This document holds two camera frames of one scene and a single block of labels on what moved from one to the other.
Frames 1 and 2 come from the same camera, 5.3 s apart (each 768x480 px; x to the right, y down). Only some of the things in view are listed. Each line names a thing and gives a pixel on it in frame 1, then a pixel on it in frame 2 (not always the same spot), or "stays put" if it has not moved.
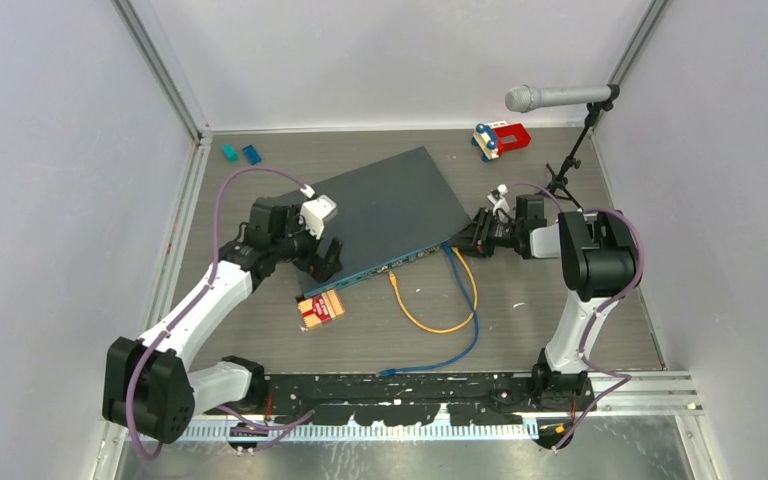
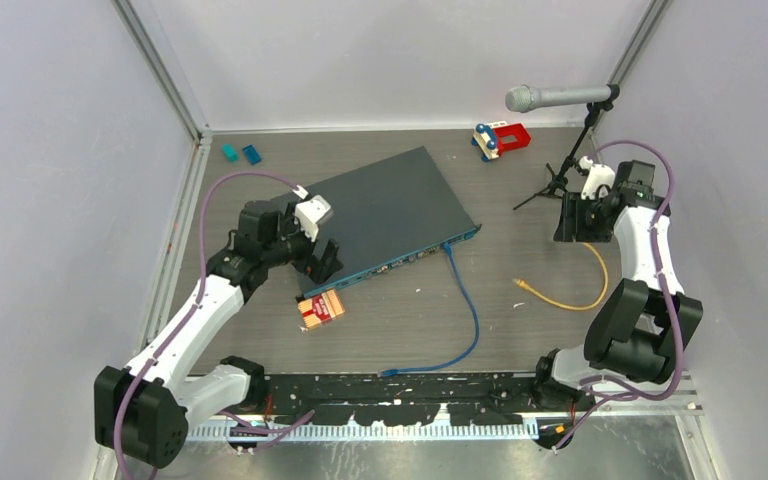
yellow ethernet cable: (472, 278) → (526, 285)
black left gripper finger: (318, 270) stays put
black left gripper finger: (332, 264) stays put
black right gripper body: (496, 233) → (593, 227)
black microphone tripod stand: (558, 182) stays put
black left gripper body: (299, 247) stays put
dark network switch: (387, 216) stays put
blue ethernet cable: (453, 258) stays put
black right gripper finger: (472, 248) → (568, 221)
